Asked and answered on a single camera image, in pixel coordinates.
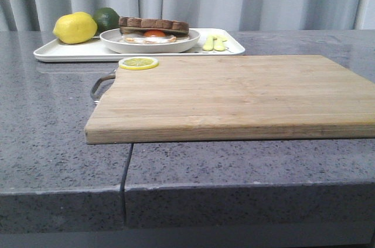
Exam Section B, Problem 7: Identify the white round plate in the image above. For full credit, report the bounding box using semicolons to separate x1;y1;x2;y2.
100;29;200;54

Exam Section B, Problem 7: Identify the white bread slice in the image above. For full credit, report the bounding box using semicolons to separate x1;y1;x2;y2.
118;16;190;35

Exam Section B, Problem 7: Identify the white bear-print tray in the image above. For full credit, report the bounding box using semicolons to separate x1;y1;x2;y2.
33;28;245;62

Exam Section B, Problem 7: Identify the wooden cutting board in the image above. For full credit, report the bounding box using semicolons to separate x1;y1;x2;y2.
84;55;374;144

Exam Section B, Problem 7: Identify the yellow plastic fork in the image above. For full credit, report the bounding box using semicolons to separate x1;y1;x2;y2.
202;35;217;52

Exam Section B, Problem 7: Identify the lemon slice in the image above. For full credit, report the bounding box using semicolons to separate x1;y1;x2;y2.
118;56;159;70

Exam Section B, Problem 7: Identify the yellow plastic knife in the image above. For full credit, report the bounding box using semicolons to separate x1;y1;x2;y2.
213;35;227;52

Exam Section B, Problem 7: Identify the fried egg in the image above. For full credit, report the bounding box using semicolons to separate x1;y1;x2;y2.
122;30;177;45

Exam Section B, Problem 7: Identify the green lime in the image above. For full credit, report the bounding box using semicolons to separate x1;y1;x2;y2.
93;7;120;34

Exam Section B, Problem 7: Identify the yellow lemon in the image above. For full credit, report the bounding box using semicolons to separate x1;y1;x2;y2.
53;12;98;45

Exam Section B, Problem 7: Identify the metal cutting board handle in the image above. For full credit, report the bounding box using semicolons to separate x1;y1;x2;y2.
90;69;116;102

